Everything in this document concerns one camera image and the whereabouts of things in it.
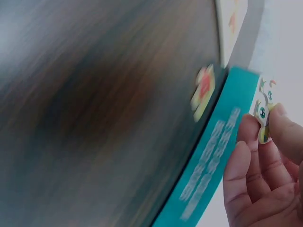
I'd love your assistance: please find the person's right hand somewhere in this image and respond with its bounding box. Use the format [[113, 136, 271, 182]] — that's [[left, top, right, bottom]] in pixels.
[[223, 103, 303, 227]]

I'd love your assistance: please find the cartoon animal puzzle piece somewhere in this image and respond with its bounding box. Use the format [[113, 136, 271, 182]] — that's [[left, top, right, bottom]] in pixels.
[[252, 77, 277, 144]]

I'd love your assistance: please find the teal puzzle box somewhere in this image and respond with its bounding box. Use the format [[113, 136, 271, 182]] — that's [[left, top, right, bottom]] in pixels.
[[151, 66, 261, 227]]

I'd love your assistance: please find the red and yellow puzzle piece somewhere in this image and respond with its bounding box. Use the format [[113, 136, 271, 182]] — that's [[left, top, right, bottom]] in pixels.
[[190, 64, 217, 122]]

